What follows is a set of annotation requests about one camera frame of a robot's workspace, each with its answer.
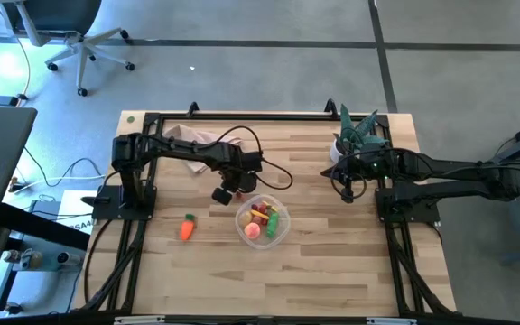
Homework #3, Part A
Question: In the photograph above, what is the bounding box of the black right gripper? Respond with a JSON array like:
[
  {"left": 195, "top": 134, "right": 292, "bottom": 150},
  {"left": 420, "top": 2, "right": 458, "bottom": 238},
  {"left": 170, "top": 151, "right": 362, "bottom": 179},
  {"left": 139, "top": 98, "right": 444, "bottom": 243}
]
[{"left": 320, "top": 155, "right": 387, "bottom": 186}]

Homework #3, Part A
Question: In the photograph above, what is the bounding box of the green toy pea pod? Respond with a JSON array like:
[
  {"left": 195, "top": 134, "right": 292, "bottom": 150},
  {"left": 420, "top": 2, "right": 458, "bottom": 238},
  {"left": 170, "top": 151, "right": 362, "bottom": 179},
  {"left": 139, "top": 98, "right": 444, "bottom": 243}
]
[{"left": 265, "top": 211, "right": 281, "bottom": 239}]

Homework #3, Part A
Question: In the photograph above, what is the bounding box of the clear plastic tupperware container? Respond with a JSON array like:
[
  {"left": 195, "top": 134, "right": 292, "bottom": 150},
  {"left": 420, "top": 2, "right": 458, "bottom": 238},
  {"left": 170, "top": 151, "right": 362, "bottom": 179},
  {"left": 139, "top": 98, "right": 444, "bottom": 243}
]
[{"left": 234, "top": 193, "right": 293, "bottom": 251}]

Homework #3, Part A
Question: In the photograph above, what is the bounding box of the orange toy carrot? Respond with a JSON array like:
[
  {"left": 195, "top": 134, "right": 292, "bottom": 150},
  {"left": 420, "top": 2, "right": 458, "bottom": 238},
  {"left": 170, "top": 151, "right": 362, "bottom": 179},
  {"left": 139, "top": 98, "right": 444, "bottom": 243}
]
[{"left": 179, "top": 213, "right": 198, "bottom": 243}]

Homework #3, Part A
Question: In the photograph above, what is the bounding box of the white plant pot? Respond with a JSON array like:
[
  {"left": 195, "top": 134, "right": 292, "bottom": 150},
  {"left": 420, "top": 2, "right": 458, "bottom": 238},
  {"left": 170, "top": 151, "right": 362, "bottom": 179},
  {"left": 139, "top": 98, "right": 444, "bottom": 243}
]
[{"left": 329, "top": 138, "right": 348, "bottom": 164}]

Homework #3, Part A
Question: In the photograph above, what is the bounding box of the green snake plant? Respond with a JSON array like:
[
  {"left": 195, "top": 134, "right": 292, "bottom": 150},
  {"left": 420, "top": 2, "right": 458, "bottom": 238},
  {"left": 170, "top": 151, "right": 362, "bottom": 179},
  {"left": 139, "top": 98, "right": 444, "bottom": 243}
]
[{"left": 333, "top": 103, "right": 391, "bottom": 153}]

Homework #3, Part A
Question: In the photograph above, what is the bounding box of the beige folded cloth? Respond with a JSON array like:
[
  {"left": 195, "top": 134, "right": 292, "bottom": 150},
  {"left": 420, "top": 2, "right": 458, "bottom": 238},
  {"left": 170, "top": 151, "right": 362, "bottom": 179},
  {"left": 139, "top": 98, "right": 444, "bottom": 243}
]
[{"left": 163, "top": 123, "right": 244, "bottom": 175}]

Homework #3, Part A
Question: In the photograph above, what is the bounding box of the white paper sheet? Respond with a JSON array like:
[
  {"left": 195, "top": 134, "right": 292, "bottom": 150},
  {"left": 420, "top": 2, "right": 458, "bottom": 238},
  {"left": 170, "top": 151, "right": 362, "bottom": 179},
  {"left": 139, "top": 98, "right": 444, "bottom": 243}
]
[{"left": 55, "top": 188, "right": 103, "bottom": 237}]

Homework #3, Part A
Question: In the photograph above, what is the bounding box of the white round device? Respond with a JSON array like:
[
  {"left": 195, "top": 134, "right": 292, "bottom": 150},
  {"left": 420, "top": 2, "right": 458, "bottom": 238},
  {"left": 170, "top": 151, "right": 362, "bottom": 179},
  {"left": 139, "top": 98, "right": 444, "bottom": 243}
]
[{"left": 55, "top": 251, "right": 83, "bottom": 268}]

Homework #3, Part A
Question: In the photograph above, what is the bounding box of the black office chair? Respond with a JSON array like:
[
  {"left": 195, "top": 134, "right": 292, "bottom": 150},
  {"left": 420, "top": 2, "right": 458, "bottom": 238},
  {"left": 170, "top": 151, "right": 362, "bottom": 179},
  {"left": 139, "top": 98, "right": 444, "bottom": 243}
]
[{"left": 0, "top": 0, "right": 136, "bottom": 98}]

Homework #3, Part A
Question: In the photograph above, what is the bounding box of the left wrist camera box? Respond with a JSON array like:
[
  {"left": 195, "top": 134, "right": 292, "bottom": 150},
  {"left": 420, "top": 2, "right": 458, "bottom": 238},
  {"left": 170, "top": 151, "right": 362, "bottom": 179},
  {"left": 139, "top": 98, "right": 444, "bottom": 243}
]
[{"left": 210, "top": 186, "right": 235, "bottom": 207}]

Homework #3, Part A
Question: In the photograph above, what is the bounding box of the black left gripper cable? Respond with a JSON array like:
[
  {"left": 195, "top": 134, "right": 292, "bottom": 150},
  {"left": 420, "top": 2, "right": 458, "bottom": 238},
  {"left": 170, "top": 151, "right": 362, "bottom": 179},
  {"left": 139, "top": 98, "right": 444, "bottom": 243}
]
[{"left": 216, "top": 125, "right": 294, "bottom": 191}]

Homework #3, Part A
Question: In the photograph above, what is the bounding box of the black aluminium table frame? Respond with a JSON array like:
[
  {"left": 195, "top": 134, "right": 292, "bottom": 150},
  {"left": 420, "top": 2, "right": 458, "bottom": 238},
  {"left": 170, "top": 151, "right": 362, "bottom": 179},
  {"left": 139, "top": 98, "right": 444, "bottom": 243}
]
[{"left": 78, "top": 97, "right": 459, "bottom": 320}]

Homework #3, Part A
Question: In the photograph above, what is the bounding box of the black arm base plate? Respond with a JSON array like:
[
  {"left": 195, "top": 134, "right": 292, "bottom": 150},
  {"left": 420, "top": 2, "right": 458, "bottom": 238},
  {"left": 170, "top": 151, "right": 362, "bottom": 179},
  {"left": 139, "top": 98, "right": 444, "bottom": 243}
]
[
  {"left": 80, "top": 184, "right": 158, "bottom": 222},
  {"left": 374, "top": 186, "right": 442, "bottom": 224}
]

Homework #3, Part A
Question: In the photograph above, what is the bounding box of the white plastic bracket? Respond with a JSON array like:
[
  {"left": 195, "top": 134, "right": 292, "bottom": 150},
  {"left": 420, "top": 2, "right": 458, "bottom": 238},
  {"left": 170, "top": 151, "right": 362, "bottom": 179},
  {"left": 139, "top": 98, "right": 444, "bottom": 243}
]
[
  {"left": 366, "top": 316, "right": 419, "bottom": 325},
  {"left": 113, "top": 315, "right": 167, "bottom": 325}
]

